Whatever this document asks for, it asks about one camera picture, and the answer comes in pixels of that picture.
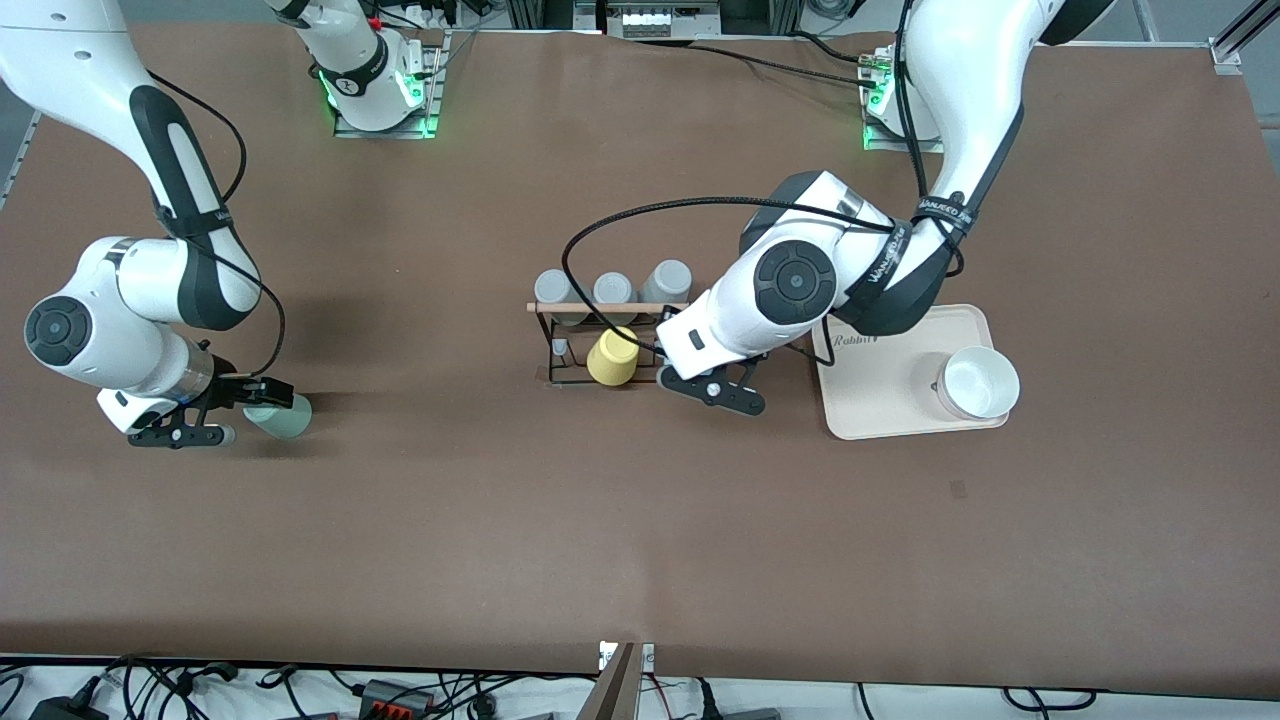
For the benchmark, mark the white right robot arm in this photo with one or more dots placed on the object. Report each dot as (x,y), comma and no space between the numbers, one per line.
(80,60)

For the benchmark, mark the white bowl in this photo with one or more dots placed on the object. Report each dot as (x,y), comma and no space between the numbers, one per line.
(980,382)

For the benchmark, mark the mint green cup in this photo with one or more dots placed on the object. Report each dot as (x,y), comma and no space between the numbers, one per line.
(288,420)

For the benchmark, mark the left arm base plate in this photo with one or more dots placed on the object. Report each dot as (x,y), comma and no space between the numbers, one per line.
(875,140)

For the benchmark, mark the black power adapter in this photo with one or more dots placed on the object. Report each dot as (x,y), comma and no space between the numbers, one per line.
(65,710)

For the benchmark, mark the black orange power strip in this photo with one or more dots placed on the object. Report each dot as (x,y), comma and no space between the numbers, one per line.
(395,700)

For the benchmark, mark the grey cup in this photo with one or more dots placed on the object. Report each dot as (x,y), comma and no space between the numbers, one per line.
(612,288)
(552,288)
(668,280)

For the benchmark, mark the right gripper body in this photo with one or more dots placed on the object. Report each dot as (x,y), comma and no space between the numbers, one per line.
(229,387)

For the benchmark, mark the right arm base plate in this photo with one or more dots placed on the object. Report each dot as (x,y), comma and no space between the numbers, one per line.
(432,90)

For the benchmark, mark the white connector block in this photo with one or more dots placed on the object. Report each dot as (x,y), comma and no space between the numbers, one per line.
(660,20)

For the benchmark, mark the yellow cup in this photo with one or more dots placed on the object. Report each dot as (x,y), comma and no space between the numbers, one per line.
(610,360)

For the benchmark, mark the brown table mat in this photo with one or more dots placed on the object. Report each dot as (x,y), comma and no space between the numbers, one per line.
(640,550)

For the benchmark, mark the beige plastic tray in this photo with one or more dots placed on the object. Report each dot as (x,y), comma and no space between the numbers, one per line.
(880,400)

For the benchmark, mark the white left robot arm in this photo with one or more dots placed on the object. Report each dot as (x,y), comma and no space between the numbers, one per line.
(960,80)

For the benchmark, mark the aluminium table rail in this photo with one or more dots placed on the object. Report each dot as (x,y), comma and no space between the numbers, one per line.
(20,160)

